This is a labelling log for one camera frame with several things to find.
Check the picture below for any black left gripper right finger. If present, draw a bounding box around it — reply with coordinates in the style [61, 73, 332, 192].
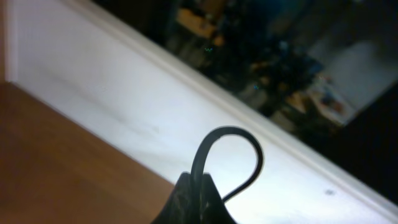
[200, 174, 236, 224]

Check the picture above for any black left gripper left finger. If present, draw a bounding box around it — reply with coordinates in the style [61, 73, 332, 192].
[151, 172, 194, 224]

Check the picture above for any black usb cable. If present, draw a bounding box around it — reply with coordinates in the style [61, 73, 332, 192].
[190, 125, 264, 224]

